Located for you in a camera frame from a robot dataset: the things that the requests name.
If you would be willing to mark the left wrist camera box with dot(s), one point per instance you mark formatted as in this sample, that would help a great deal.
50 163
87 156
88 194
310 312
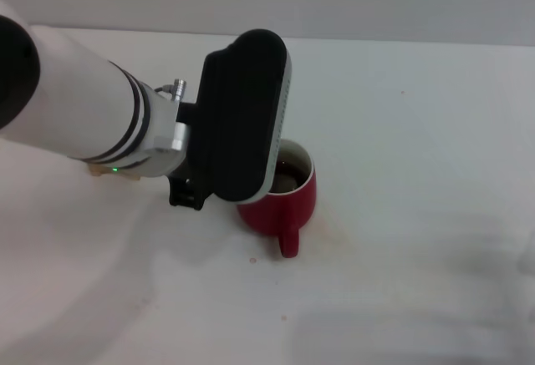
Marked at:
238 118

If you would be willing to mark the plain wooden block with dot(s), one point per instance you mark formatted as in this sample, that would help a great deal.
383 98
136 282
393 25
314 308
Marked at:
96 170

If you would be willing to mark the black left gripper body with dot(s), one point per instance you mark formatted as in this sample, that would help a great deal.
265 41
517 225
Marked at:
186 194

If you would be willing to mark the red ceramic mug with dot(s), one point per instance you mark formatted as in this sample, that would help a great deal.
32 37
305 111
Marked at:
284 210

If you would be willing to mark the dark coffee liquid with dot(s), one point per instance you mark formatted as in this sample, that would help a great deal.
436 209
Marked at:
299 170

